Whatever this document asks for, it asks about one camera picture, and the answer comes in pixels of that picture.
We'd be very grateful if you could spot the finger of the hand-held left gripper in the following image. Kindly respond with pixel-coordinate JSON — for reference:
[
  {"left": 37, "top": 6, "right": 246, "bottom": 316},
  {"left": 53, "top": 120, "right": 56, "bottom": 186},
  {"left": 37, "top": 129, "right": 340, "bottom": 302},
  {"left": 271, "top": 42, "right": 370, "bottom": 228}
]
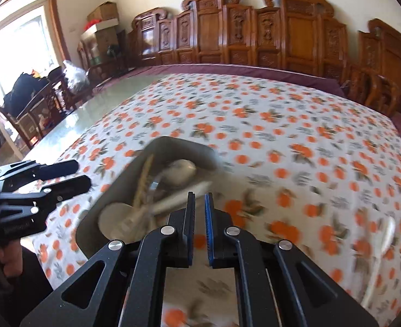
[
  {"left": 0, "top": 175, "right": 92, "bottom": 213},
  {"left": 0, "top": 159, "right": 79, "bottom": 183}
]

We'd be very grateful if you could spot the wooden armchair with curved arms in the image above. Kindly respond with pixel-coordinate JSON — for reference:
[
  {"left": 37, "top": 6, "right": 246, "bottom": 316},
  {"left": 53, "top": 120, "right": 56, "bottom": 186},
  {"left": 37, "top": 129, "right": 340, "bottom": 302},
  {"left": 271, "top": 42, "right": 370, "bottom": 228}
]
[{"left": 342, "top": 64, "right": 400, "bottom": 114}]

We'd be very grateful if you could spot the dark wooden chair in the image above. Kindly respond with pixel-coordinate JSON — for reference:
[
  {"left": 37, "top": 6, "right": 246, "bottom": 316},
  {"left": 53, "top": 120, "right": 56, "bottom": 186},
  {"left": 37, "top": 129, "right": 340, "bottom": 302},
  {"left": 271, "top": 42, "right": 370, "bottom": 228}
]
[{"left": 0, "top": 75, "right": 75, "bottom": 149}]

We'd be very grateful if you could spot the wooden framed window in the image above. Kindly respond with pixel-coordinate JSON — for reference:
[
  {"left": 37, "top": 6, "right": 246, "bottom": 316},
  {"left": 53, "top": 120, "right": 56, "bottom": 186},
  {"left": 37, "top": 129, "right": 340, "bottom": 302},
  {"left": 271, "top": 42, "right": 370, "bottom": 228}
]
[{"left": 0, "top": 0, "right": 70, "bottom": 87}]

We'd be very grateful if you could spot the person's left hand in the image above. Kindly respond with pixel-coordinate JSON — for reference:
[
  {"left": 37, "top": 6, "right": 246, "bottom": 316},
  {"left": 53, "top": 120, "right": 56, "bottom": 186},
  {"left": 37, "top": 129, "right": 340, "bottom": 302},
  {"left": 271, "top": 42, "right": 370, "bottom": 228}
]
[{"left": 0, "top": 242, "right": 24, "bottom": 292}]

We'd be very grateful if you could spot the orange print tablecloth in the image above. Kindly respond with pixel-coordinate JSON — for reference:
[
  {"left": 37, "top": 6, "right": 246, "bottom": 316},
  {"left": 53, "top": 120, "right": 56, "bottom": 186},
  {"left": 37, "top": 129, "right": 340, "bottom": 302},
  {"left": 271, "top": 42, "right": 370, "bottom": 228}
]
[{"left": 33, "top": 73, "right": 401, "bottom": 327}]

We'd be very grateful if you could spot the black bag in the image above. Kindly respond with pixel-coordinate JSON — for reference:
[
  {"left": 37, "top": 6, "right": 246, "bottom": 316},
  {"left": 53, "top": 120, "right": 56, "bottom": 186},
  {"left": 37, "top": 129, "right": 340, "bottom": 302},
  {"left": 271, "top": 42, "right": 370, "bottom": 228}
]
[{"left": 3, "top": 71, "right": 51, "bottom": 116}]

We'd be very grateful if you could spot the dark wooden cabinet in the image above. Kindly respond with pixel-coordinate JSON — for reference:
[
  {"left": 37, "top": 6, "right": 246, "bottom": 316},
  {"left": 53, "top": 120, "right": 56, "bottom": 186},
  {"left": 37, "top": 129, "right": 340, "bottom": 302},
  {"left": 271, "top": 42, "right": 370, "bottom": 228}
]
[{"left": 78, "top": 31, "right": 130, "bottom": 84}]

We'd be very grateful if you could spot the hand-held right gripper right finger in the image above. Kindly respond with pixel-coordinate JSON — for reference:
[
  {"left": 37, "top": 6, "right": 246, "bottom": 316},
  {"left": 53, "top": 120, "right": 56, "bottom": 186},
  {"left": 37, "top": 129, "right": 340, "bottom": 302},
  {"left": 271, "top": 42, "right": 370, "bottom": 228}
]
[{"left": 204, "top": 192, "right": 380, "bottom": 327}]

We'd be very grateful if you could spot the brown cardboard box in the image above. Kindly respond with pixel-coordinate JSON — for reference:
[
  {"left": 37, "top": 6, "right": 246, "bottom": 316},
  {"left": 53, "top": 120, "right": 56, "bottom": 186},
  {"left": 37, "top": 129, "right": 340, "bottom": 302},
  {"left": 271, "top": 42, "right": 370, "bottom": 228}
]
[{"left": 86, "top": 2, "right": 120, "bottom": 24}]

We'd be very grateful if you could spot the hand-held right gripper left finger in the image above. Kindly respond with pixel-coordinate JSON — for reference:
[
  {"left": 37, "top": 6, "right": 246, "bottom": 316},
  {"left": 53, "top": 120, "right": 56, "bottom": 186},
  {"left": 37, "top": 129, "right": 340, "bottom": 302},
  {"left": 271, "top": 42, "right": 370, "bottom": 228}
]
[{"left": 19, "top": 192, "right": 197, "bottom": 327}]

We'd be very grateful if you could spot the grey rectangular tray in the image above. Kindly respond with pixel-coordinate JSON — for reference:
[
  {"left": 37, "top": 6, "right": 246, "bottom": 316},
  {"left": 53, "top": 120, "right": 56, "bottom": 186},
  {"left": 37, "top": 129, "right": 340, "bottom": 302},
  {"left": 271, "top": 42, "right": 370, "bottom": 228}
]
[{"left": 75, "top": 136, "right": 222, "bottom": 263}]

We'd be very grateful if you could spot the white plastic bag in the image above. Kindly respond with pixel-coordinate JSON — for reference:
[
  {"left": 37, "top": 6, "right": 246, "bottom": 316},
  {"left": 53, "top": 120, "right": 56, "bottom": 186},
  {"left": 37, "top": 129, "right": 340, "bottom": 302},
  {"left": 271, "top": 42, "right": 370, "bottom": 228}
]
[{"left": 62, "top": 59, "right": 91, "bottom": 93}]

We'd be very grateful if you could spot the carved wooden bench back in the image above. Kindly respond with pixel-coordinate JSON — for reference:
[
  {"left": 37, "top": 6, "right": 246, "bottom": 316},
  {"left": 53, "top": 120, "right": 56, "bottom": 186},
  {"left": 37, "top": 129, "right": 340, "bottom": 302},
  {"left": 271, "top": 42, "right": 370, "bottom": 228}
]
[{"left": 252, "top": 0, "right": 350, "bottom": 77}]

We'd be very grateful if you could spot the cardboard box with white lid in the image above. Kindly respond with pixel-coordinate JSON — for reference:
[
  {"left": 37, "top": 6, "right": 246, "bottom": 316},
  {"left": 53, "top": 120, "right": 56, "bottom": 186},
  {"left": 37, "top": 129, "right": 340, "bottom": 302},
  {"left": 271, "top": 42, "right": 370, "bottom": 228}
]
[{"left": 80, "top": 20, "right": 119, "bottom": 60}]

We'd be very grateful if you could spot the carved wooden sofa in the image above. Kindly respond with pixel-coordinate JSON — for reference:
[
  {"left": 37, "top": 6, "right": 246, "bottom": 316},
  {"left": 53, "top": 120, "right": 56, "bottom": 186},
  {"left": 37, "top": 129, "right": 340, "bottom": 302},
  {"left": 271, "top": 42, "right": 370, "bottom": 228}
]
[
  {"left": 352, "top": 19, "right": 401, "bottom": 116},
  {"left": 129, "top": 7, "right": 175, "bottom": 66},
  {"left": 173, "top": 0, "right": 256, "bottom": 66}
]

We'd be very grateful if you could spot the person's dark clothing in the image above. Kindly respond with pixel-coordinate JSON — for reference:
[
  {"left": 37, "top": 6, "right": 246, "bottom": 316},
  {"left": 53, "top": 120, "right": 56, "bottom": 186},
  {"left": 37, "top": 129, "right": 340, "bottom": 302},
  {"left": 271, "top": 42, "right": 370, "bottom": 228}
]
[{"left": 0, "top": 245, "right": 56, "bottom": 327}]

